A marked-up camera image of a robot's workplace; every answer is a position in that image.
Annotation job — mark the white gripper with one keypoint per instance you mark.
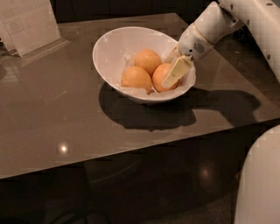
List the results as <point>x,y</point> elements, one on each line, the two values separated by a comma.
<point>191,44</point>

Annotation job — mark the orange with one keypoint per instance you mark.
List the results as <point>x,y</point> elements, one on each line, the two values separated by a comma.
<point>136,77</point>
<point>158,77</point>
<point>148,60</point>

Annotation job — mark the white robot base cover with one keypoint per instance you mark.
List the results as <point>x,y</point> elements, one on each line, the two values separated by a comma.
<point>258,199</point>

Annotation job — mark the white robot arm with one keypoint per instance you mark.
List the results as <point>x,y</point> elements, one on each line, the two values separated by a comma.
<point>261,17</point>

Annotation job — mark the white oval bowl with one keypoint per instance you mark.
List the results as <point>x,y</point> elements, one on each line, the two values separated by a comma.
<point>109,50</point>

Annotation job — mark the white paper liner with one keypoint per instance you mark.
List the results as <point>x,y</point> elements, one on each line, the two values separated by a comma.
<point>184,83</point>

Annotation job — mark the clear acrylic sign holder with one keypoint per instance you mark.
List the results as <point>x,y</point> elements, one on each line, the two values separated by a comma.
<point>28,28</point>

